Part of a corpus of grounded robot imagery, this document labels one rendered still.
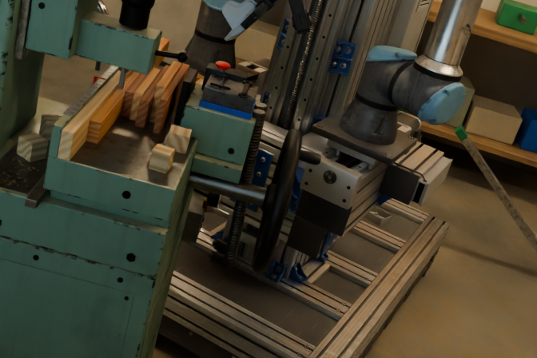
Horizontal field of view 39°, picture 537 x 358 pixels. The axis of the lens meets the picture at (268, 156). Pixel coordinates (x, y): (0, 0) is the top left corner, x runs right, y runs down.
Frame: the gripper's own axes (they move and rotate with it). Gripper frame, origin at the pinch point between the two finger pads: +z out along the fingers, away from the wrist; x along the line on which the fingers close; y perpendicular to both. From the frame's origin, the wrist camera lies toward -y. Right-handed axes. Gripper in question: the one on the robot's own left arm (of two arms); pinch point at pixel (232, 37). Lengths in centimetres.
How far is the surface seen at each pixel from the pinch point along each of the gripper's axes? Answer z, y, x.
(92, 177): 24.0, 2.8, 33.5
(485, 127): 1, -152, -256
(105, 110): 20.7, 8.1, 18.7
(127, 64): 14.1, 10.9, 12.0
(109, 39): 12.9, 16.0, 12.0
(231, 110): 7.7, -8.6, 9.5
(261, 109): 5.1, -13.3, 3.6
